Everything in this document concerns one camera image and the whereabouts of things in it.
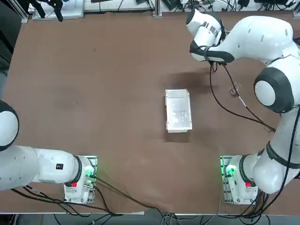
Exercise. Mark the black cabinet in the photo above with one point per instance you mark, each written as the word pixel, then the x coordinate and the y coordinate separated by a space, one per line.
pixel 8 28

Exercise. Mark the small clear measuring cup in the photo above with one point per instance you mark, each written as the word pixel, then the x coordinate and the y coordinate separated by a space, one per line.
pixel 233 90

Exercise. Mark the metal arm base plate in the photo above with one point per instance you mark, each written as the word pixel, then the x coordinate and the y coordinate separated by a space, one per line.
pixel 93 161
pixel 224 168

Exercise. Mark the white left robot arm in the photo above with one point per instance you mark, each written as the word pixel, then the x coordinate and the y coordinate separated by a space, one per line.
pixel 23 168

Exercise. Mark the aluminium frame post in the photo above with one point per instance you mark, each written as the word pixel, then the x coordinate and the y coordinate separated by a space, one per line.
pixel 157 9

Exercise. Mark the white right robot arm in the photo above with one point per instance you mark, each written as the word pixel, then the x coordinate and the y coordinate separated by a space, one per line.
pixel 257 39

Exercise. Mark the white plastic bin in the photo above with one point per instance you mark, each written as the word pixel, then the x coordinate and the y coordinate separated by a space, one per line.
pixel 178 112

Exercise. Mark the white flat panel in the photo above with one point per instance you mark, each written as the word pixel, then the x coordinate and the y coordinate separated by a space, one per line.
pixel 72 10

